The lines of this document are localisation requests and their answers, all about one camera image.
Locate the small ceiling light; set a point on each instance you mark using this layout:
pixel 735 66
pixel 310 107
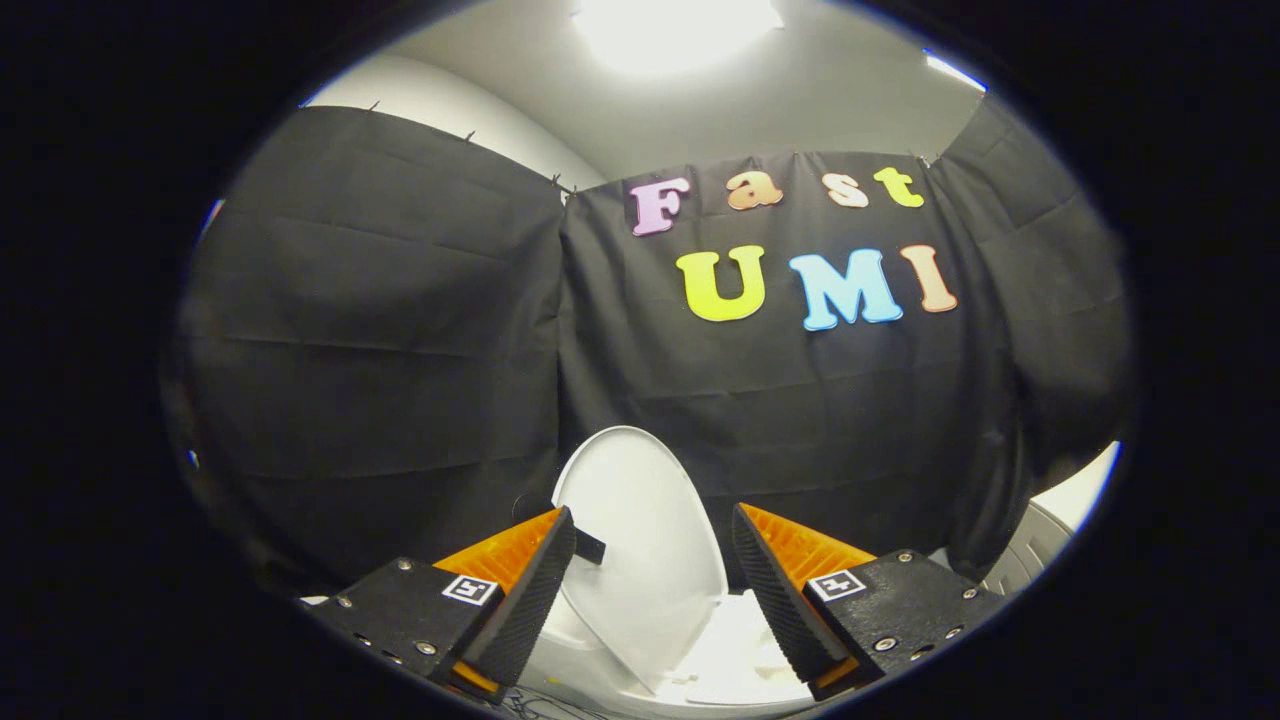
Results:
pixel 955 72

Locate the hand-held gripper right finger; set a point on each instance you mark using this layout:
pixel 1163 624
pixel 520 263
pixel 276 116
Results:
pixel 780 600

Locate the large ceiling light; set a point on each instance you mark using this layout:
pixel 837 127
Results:
pixel 675 30

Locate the black backdrop cloth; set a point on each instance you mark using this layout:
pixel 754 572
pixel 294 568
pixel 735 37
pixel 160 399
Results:
pixel 400 350

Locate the white drawer cabinet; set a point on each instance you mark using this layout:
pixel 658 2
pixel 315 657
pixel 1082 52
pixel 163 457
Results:
pixel 1030 557

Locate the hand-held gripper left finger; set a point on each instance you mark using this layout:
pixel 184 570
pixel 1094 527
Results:
pixel 535 600

